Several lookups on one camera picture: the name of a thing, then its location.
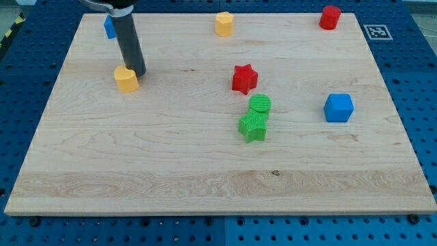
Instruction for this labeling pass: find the green cylinder block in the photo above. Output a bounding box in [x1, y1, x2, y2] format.
[249, 94, 272, 116]

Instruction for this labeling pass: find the yellow hexagon block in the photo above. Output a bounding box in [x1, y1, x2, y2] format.
[215, 12, 234, 37]

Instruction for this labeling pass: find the yellow heart block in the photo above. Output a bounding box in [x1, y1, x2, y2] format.
[113, 65, 139, 93]

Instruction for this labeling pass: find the red star block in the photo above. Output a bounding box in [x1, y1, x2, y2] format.
[231, 64, 258, 95]

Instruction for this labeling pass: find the blue block behind rod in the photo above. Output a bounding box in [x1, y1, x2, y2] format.
[104, 15, 116, 39]

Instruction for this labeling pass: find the red cylinder block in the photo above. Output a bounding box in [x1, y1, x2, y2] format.
[319, 5, 341, 30]

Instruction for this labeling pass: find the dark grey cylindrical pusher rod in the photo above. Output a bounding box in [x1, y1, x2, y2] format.
[111, 14, 146, 77]

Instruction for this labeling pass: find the blue hexagon block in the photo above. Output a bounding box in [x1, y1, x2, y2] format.
[324, 94, 354, 122]

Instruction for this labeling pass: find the light wooden board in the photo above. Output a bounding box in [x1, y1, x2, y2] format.
[5, 13, 436, 216]

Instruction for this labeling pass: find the green star block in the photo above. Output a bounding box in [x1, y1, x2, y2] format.
[238, 109, 268, 143]

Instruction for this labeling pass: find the white fiducial marker tag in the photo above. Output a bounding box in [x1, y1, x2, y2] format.
[364, 24, 393, 40]

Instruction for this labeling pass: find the black robot tool mount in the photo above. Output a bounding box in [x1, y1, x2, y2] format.
[79, 0, 134, 17]

